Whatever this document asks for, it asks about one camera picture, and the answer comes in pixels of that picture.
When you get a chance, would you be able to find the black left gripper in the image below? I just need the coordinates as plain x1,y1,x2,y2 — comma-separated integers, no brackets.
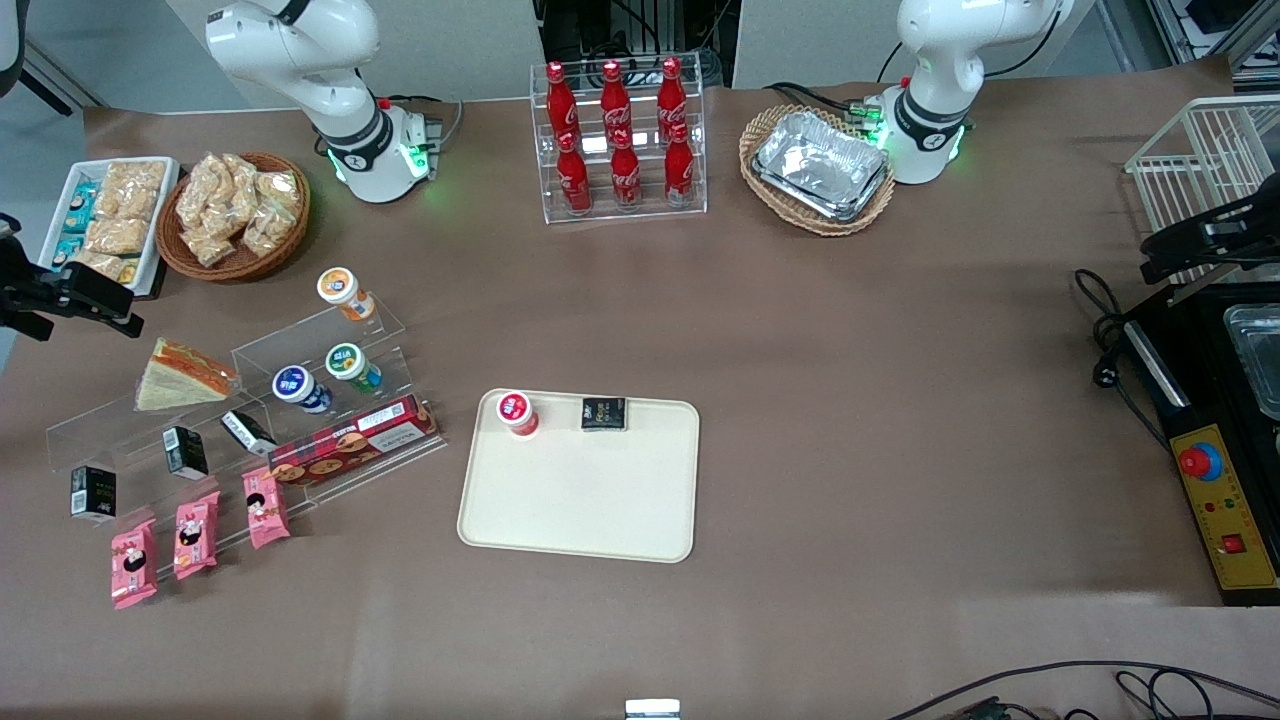
1140,185,1280,286

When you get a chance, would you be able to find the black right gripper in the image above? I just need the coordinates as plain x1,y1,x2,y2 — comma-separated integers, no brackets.
0,215,145,342

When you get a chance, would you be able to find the triangle sandwich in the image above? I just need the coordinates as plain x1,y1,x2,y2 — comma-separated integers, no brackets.
135,337,242,413

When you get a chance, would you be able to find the aluminium foil tray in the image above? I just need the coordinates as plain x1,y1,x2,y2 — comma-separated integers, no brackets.
752,110,891,222

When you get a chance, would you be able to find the beige plastic tray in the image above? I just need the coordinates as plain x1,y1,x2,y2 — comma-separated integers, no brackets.
457,388,701,564

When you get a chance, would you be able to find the crispy rice snack pack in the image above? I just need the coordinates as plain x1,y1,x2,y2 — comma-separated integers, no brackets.
68,250,126,283
100,160,168,223
84,217,151,256

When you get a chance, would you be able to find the white rectangular dish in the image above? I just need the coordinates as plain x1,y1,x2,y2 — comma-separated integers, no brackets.
38,157,181,299

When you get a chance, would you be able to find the clear bag of puffed snacks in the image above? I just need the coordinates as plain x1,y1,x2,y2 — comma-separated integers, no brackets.
178,155,226,226
182,225,236,268
255,170,301,216
222,153,263,201
215,190,256,241
243,205,296,258

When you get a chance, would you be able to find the metal container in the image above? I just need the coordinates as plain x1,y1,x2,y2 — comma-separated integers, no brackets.
1223,304,1280,421

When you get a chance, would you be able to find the brown wicker basket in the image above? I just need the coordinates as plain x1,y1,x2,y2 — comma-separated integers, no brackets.
155,152,311,283

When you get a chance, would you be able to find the clear acrylic stepped stand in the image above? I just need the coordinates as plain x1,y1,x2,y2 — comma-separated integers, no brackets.
45,297,449,591

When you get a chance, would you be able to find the blue lid yogurt cup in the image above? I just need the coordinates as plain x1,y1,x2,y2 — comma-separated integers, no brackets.
272,365,333,415

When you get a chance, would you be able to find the orange lid yogurt cup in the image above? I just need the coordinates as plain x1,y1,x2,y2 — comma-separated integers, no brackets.
316,266,377,323

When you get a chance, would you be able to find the pink snack pack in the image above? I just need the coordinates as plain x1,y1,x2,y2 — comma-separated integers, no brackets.
173,492,221,581
110,518,159,609
243,466,291,550

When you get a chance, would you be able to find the green lid yogurt cup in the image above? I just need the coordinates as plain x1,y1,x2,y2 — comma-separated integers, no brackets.
325,342,383,393

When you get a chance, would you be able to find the black and yellow control box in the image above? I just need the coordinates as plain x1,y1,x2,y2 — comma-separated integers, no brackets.
1122,288,1280,607

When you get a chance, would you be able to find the red biscuit box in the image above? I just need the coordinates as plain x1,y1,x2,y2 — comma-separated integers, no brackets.
268,395,439,488

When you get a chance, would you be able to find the red lid yogurt cup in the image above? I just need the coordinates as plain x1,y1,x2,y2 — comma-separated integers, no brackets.
496,390,541,439

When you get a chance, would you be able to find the light wicker basket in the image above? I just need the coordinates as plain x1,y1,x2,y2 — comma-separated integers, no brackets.
739,104,897,237

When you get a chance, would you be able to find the red cola bottle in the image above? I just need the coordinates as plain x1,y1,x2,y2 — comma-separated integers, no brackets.
545,62,580,146
609,130,643,209
656,57,689,136
599,61,632,141
664,123,696,204
556,132,593,214

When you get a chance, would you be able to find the clear acrylic bottle rack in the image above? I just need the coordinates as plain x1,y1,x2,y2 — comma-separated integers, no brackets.
529,52,709,225

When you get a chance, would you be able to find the white wire basket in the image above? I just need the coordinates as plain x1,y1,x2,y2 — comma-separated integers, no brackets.
1124,95,1280,286

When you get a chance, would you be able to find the black power cable with plug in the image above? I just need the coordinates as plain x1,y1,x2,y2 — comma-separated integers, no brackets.
1073,268,1173,453

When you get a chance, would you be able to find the aluminium frame rack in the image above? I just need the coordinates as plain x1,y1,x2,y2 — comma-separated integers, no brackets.
1145,0,1280,93

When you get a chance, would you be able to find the grey cable of right arm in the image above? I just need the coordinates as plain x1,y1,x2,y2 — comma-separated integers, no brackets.
385,94,465,156

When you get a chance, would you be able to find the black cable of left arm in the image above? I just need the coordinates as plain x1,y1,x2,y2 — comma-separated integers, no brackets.
765,80,886,119

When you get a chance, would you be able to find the black cables bundle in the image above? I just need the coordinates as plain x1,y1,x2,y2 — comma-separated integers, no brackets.
885,659,1280,720

